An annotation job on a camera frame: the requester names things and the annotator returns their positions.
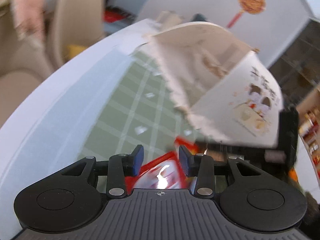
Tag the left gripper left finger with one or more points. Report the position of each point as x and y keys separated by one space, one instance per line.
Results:
x=75 y=195

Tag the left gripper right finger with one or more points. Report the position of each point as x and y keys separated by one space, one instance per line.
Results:
x=246 y=195

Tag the red chicken snack packet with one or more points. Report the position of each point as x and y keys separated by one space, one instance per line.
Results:
x=165 y=171

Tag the person left hand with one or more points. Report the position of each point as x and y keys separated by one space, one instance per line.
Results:
x=28 y=17

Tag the brown teddy bear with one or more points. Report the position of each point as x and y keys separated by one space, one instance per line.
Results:
x=311 y=217

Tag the white mesh food cover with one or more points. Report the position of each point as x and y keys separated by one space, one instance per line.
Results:
x=217 y=81

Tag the red chinese knot ornament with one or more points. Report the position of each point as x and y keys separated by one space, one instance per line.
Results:
x=252 y=7

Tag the beige chair at left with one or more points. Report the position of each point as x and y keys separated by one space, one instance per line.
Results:
x=75 y=22

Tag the wooden wall shelf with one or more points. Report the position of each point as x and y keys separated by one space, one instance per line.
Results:
x=308 y=111

